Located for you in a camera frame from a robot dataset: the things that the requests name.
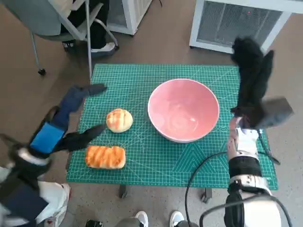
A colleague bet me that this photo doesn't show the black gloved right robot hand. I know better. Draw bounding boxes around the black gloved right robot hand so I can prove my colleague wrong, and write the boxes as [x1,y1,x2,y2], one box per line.
[231,36,275,130]

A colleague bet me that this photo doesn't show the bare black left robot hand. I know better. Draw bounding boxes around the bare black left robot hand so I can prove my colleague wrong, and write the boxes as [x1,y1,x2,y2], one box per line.
[28,83,108,155]

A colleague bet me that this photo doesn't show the rectangular toy bread loaf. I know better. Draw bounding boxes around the rectangular toy bread loaf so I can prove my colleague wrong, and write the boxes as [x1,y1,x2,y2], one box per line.
[84,145,126,170]

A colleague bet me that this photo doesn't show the round toy bread bun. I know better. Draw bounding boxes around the round toy bread bun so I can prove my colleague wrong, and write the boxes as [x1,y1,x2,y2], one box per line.
[106,108,134,133]

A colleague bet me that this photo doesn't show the pink bowl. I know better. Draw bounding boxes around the pink bowl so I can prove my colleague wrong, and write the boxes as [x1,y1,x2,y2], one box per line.
[147,79,220,144]

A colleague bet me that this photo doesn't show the large white grilled appliance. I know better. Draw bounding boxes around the large white grilled appliance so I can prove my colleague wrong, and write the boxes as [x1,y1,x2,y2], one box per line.
[188,0,292,55]

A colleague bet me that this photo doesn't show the black table leg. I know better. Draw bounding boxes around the black table leg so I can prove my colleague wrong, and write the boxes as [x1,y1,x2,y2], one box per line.
[201,188,213,203]
[119,184,130,199]

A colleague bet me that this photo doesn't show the green cutting mat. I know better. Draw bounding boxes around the green cutting mat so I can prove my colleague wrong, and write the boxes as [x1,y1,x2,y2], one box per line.
[65,63,279,191]

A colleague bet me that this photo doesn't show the small black object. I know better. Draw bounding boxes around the small black object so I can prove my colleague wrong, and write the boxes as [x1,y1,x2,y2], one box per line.
[85,219,104,227]

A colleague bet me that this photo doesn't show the grey chair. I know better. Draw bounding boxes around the grey chair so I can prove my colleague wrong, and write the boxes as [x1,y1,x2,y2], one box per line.
[0,0,119,76]

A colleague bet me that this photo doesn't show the seated person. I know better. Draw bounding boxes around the seated person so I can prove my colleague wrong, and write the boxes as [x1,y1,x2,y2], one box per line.
[48,0,120,60]

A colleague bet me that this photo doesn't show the white shoe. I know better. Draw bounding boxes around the white shoe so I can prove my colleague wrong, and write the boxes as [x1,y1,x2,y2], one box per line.
[135,211,150,227]
[169,210,185,227]

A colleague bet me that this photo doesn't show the small white grilled appliance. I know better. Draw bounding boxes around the small white grilled appliance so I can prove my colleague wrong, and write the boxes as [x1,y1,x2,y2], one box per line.
[106,0,153,36]

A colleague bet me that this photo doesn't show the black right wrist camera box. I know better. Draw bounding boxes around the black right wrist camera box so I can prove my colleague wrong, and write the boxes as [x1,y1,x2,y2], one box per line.
[257,96,294,129]

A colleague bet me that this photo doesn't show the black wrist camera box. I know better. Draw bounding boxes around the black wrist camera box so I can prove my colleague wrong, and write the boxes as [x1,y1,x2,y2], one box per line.
[257,96,294,129]
[0,182,49,224]

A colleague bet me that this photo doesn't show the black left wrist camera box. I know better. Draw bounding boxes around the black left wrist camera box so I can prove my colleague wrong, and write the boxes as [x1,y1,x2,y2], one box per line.
[0,182,49,224]

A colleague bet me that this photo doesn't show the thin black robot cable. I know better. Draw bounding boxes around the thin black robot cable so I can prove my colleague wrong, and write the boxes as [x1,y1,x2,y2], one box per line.
[258,129,282,166]

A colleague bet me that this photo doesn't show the long black robot cable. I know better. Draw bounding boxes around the long black robot cable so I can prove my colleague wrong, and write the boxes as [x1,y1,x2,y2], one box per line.
[184,152,231,227]

